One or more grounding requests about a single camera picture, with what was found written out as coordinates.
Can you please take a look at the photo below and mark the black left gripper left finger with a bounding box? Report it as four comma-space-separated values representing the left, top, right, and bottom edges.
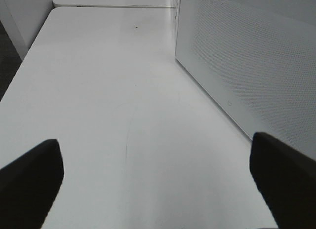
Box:
0, 139, 64, 229

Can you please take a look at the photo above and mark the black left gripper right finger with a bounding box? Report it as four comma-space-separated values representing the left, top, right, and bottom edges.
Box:
249, 132, 316, 229

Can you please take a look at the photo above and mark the white microwave door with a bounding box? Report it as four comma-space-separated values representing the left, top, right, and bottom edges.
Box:
175, 0, 316, 158

